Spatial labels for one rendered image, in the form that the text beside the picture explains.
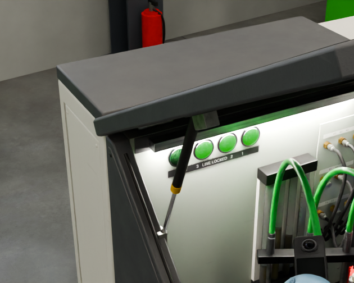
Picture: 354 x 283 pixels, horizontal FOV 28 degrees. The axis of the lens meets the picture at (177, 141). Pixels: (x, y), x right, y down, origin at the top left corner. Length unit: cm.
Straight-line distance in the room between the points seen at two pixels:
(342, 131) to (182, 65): 42
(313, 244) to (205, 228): 62
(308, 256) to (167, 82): 62
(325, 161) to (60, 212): 223
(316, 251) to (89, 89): 67
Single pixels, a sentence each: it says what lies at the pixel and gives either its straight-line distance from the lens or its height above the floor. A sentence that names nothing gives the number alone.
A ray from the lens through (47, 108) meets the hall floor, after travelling 485.
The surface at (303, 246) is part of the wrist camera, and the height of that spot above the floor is 150.
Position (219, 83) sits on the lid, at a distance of 91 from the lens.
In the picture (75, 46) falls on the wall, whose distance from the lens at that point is 549.
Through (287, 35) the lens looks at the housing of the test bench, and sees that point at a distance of 182.
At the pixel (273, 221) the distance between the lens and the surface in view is 162.
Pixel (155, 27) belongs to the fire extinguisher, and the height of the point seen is 38.
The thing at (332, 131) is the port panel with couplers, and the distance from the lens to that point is 172.
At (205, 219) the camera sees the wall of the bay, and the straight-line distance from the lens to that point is 163.
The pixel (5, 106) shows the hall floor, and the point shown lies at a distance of 493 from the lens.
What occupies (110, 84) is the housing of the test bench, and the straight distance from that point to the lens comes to 154.
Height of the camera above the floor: 214
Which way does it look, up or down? 29 degrees down
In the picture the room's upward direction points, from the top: straight up
